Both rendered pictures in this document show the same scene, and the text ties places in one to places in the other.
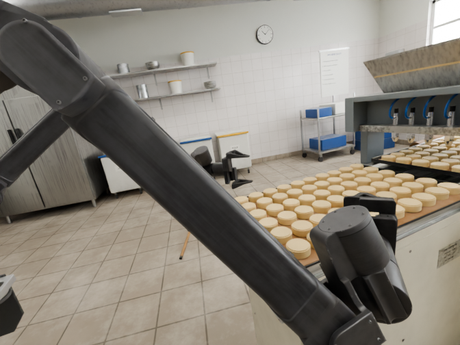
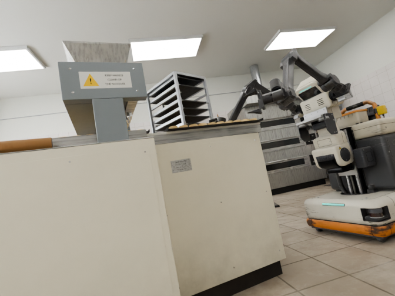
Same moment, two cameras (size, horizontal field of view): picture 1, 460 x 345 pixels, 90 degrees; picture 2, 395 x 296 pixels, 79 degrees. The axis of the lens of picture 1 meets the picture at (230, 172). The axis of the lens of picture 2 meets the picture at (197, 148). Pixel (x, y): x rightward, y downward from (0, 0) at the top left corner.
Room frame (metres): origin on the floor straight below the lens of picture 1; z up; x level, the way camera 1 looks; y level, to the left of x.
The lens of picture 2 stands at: (2.14, -0.48, 0.64)
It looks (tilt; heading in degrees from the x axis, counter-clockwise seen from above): 7 degrees up; 176
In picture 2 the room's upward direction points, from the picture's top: 11 degrees counter-clockwise
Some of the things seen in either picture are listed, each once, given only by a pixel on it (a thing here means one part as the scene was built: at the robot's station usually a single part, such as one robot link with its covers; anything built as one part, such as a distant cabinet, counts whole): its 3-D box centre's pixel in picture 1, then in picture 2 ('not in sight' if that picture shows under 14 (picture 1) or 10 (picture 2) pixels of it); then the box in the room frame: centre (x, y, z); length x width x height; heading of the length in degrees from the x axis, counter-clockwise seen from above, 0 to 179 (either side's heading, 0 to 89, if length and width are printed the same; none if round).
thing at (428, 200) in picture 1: (423, 199); not in sight; (0.55, -0.50, 0.91); 0.05 x 0.05 x 0.02
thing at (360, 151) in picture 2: not in sight; (344, 160); (0.37, 0.73, 0.55); 0.28 x 0.27 x 0.25; 19
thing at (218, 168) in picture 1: (222, 169); (266, 98); (0.88, 0.03, 0.99); 0.07 x 0.07 x 0.10; 64
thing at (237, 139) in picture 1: (233, 152); not in sight; (4.29, -0.12, 0.39); 0.64 x 0.54 x 0.77; 6
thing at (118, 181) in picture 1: (126, 171); not in sight; (4.01, 1.81, 0.39); 0.64 x 0.54 x 0.77; 11
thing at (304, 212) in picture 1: (304, 212); not in sight; (0.58, -0.19, 0.91); 0.05 x 0.05 x 0.02
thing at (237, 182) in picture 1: (240, 177); (254, 108); (0.85, -0.04, 0.95); 0.09 x 0.07 x 0.07; 64
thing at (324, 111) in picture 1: (317, 112); not in sight; (4.37, -1.78, 0.88); 0.40 x 0.30 x 0.16; 12
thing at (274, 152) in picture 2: not in sight; (277, 144); (-3.03, 1.61, 1.01); 1.56 x 1.20 x 2.01; 98
